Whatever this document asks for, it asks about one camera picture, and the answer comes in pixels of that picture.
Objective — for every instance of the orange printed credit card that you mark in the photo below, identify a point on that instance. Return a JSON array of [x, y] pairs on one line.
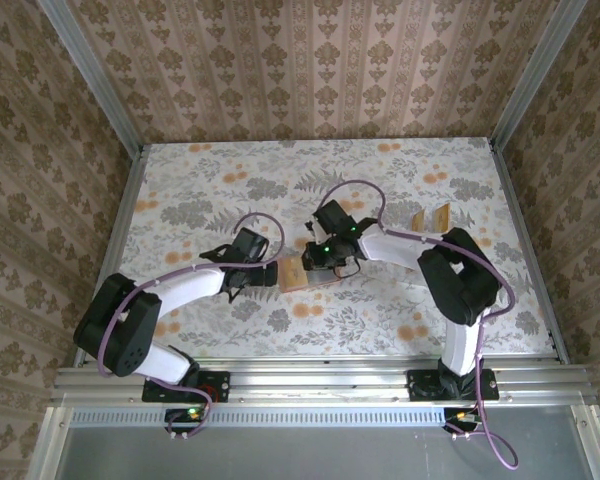
[[292, 272], [419, 221], [442, 217]]

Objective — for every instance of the aluminium lower frame post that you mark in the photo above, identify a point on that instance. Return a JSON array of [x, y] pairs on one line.
[[592, 445], [47, 445]]

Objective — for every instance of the aluminium table side rail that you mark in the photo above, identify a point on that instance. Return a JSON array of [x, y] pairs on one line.
[[117, 235]]

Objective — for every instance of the aluminium frame corner post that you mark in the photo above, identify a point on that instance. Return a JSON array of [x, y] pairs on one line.
[[534, 75], [100, 85]]

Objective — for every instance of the grey metal shelf panel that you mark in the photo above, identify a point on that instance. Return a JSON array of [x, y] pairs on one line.
[[305, 455]]

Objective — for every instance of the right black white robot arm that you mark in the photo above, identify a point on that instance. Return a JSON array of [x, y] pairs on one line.
[[460, 285]]

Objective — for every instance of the small black controller board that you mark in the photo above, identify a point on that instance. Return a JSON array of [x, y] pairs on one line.
[[185, 414], [460, 416]]

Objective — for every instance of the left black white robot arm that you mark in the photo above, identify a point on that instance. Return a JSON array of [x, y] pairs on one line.
[[115, 325]]

